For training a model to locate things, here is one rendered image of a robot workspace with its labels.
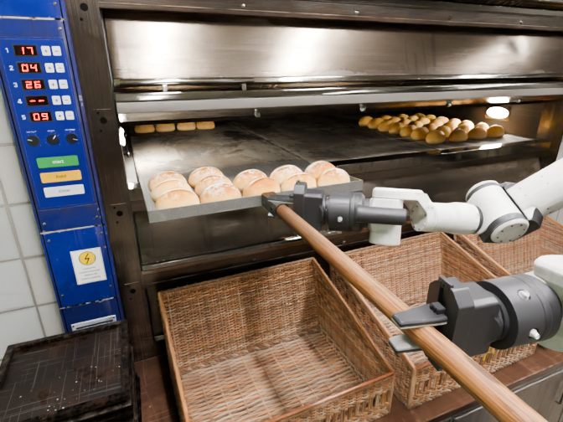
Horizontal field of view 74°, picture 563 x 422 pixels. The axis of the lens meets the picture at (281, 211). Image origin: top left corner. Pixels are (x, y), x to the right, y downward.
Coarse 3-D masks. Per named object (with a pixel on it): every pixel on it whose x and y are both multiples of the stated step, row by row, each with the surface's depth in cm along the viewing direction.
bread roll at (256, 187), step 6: (252, 180) 92; (258, 180) 91; (264, 180) 91; (270, 180) 92; (246, 186) 91; (252, 186) 90; (258, 186) 90; (264, 186) 91; (270, 186) 91; (276, 186) 93; (246, 192) 91; (252, 192) 90; (258, 192) 90; (264, 192) 90; (276, 192) 92
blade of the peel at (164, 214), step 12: (228, 168) 120; (240, 168) 120; (252, 168) 120; (264, 168) 120; (300, 168) 120; (144, 180) 109; (360, 180) 99; (144, 192) 96; (288, 192) 92; (192, 204) 83; (204, 204) 84; (216, 204) 85; (228, 204) 87; (240, 204) 88; (252, 204) 89; (156, 216) 81; (168, 216) 82; (180, 216) 83; (192, 216) 84
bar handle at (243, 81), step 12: (120, 84) 87; (132, 84) 88; (144, 84) 88; (156, 84) 89; (168, 84) 91; (180, 84) 92; (192, 84) 93; (204, 84) 94; (216, 84) 95; (228, 84) 96; (240, 84) 98
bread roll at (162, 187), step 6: (168, 180) 91; (174, 180) 91; (180, 180) 92; (156, 186) 90; (162, 186) 89; (168, 186) 89; (174, 186) 90; (180, 186) 91; (186, 186) 92; (156, 192) 89; (162, 192) 89; (156, 198) 89
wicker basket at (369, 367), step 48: (192, 288) 118; (240, 288) 125; (192, 336) 120; (240, 336) 126; (288, 336) 133; (336, 336) 127; (192, 384) 114; (240, 384) 114; (288, 384) 114; (336, 384) 114; (384, 384) 100
